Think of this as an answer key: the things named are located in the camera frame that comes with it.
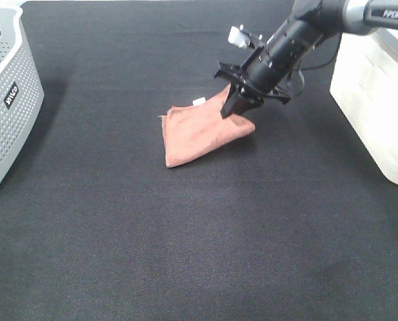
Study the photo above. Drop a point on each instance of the black fabric table mat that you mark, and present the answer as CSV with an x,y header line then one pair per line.
x,y
293,222

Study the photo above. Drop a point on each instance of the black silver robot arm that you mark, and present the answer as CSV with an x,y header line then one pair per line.
x,y
309,24

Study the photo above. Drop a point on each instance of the grey perforated laundry basket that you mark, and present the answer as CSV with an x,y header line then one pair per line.
x,y
21,92

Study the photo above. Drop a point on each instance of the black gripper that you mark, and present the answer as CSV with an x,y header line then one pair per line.
x,y
257,79

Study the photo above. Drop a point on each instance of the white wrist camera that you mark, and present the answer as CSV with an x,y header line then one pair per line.
x,y
241,38

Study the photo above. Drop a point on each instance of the white plastic storage box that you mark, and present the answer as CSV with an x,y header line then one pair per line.
x,y
364,84

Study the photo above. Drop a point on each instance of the orange towel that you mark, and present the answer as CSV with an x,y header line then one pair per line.
x,y
190,132

